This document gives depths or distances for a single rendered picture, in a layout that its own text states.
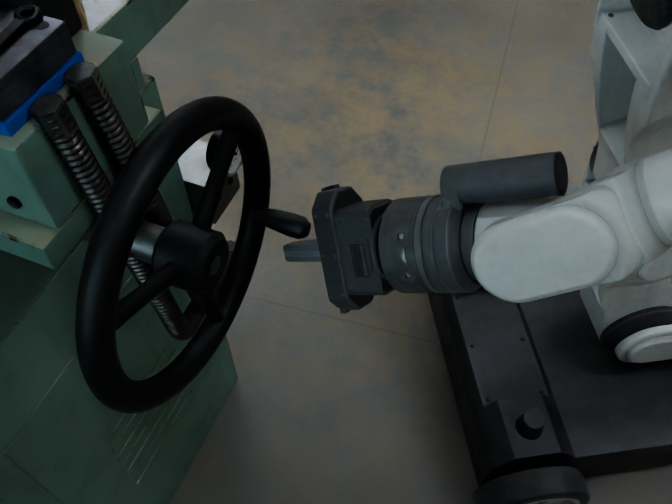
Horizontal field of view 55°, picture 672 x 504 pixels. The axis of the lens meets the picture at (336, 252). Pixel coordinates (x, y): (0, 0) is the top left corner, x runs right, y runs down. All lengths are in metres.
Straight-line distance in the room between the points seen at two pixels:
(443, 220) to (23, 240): 0.34
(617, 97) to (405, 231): 0.44
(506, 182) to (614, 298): 0.64
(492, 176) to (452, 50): 1.70
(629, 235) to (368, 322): 1.06
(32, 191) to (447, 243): 0.32
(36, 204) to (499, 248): 0.36
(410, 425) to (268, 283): 0.47
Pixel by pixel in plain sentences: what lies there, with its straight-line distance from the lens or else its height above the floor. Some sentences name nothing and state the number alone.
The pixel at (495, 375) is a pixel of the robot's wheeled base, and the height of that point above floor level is 0.19.
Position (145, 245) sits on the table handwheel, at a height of 0.82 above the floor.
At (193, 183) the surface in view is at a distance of 0.92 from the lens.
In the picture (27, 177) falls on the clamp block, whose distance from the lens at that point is 0.53.
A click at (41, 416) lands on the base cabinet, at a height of 0.57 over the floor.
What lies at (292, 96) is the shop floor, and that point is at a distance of 2.00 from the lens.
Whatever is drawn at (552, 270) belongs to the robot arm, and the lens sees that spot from 0.49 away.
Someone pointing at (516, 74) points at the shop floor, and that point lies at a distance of 2.15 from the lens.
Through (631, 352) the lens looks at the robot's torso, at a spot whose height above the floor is 0.29.
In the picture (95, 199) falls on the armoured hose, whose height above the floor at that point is 0.88.
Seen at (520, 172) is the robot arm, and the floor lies 0.92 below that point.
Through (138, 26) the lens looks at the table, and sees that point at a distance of 0.76.
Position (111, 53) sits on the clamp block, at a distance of 0.57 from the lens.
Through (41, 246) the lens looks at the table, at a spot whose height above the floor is 0.87.
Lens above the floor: 1.28
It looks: 53 degrees down
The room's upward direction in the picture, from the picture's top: straight up
